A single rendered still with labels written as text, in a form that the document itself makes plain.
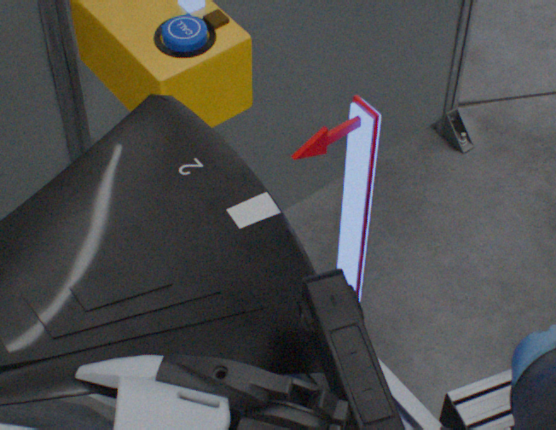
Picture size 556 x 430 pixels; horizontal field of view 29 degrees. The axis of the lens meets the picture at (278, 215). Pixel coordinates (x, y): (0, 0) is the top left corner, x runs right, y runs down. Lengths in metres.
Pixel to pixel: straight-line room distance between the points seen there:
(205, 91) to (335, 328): 0.42
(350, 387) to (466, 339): 1.49
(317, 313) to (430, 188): 1.69
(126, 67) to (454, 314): 1.24
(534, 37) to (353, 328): 2.11
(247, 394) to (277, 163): 1.49
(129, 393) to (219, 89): 0.45
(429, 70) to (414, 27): 0.15
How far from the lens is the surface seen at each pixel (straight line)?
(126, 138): 0.72
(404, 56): 2.10
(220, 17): 0.98
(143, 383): 0.58
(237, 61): 0.97
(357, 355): 0.59
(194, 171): 0.70
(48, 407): 0.85
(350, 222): 0.82
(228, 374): 0.56
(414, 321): 2.07
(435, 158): 2.34
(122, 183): 0.70
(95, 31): 1.01
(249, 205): 0.69
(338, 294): 0.61
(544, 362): 0.72
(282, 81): 1.88
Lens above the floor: 1.70
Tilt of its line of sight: 50 degrees down
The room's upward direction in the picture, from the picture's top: 1 degrees clockwise
